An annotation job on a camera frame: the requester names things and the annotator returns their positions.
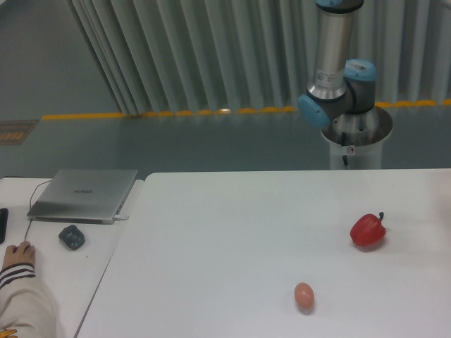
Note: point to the person's hand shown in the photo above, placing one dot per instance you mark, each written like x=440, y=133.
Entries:
x=21, y=257

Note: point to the cream striped sleeve forearm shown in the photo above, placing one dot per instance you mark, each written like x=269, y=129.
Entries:
x=26, y=308

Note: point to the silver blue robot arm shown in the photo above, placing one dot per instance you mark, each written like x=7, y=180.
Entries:
x=338, y=85

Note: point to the red bell pepper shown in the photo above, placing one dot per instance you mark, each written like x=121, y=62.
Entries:
x=368, y=230

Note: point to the black phone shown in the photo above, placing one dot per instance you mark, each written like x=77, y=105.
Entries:
x=3, y=224

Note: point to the black earbuds case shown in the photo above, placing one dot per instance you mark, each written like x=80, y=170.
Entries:
x=72, y=237

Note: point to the silver laptop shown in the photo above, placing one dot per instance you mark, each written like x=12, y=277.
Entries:
x=84, y=196

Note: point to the white pleated curtain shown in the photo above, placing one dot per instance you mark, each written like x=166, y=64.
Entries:
x=179, y=56

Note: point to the brown egg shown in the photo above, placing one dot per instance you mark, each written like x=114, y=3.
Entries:
x=304, y=295

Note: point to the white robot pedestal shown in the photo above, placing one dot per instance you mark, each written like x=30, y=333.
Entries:
x=356, y=140

